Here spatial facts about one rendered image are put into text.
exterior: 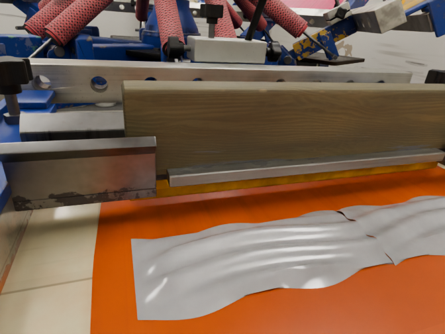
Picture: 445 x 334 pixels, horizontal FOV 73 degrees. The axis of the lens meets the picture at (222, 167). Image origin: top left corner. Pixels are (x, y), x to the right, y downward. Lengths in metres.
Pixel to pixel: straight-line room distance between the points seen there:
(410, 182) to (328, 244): 0.19
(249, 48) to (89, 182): 0.38
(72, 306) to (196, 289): 0.07
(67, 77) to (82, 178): 0.24
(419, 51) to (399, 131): 2.51
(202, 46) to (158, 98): 0.29
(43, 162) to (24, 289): 0.08
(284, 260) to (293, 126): 0.11
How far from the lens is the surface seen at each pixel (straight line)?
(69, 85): 0.45
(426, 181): 0.42
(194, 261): 0.21
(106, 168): 0.23
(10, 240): 0.24
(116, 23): 4.35
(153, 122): 0.23
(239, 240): 0.23
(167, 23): 0.71
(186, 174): 0.24
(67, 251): 0.24
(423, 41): 2.85
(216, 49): 0.52
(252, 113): 0.25
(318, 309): 0.21
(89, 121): 0.27
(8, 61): 0.34
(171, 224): 0.25
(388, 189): 0.37
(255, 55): 0.54
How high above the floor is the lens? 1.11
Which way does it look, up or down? 26 degrees down
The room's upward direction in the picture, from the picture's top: 4 degrees clockwise
